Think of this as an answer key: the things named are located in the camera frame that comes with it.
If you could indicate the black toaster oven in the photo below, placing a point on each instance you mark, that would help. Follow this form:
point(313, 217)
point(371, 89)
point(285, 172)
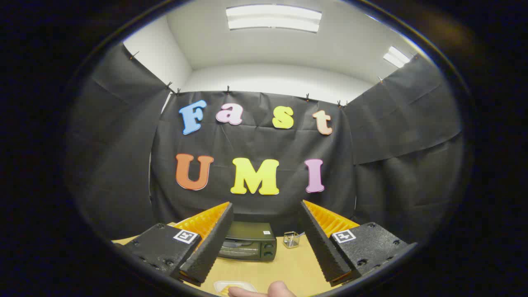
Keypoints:
point(251, 237)

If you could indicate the large ceiling light panel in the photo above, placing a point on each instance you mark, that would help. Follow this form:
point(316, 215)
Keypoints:
point(273, 17)

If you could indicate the small ceiling light panel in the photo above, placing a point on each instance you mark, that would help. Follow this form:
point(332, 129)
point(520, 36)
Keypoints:
point(396, 57)

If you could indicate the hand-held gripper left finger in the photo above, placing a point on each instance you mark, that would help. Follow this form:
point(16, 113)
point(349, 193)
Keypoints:
point(214, 243)

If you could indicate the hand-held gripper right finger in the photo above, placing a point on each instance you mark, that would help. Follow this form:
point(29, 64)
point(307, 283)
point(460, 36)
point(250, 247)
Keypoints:
point(319, 243)

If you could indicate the white plastic plate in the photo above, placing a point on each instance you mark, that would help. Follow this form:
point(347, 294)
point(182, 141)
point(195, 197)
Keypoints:
point(247, 285)

